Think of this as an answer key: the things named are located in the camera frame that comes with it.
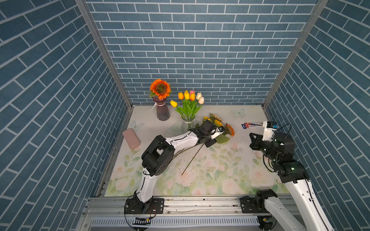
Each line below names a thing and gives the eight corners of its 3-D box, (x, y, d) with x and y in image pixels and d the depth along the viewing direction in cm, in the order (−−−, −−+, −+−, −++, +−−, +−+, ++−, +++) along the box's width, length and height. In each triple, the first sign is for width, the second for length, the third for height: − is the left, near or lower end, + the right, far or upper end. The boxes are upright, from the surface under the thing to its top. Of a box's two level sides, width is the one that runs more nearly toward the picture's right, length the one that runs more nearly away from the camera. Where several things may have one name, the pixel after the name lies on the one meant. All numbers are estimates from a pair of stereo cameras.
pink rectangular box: (131, 150, 97) (129, 148, 95) (122, 134, 105) (120, 132, 103) (141, 144, 100) (140, 142, 98) (131, 129, 108) (130, 126, 106)
